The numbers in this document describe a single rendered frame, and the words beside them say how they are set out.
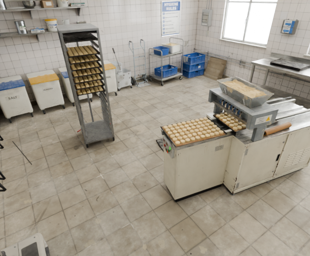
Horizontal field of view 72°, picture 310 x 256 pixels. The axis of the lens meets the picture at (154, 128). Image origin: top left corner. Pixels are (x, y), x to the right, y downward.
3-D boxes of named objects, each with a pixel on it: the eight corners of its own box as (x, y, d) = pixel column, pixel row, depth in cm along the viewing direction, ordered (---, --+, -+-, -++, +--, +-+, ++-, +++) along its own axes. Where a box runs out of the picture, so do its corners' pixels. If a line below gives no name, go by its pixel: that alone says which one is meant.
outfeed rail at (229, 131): (312, 111, 277) (314, 106, 273) (314, 112, 275) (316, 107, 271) (171, 149, 217) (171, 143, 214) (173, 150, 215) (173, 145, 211)
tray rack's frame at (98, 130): (115, 140, 370) (99, 27, 275) (85, 148, 353) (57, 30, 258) (107, 123, 420) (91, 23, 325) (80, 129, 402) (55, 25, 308)
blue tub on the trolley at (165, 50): (161, 52, 595) (161, 45, 586) (170, 54, 567) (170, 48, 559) (152, 53, 580) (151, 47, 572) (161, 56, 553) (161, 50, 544)
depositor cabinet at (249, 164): (266, 143, 360) (280, 97, 316) (305, 170, 304) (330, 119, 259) (200, 163, 322) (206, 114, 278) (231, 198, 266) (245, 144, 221)
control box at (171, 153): (165, 145, 246) (165, 135, 238) (174, 157, 227) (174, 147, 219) (162, 146, 245) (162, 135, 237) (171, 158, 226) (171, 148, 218)
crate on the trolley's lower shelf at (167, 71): (168, 70, 646) (168, 64, 635) (177, 73, 621) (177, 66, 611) (154, 75, 615) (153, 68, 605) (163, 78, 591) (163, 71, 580)
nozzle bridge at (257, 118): (227, 109, 288) (231, 85, 269) (270, 137, 230) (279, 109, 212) (206, 114, 278) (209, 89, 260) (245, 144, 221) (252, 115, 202)
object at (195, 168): (207, 170, 308) (216, 116, 260) (222, 188, 281) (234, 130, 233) (163, 185, 287) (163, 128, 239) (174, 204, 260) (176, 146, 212)
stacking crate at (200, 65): (195, 65, 683) (196, 59, 672) (204, 68, 654) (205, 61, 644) (180, 68, 656) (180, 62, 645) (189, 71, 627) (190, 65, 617)
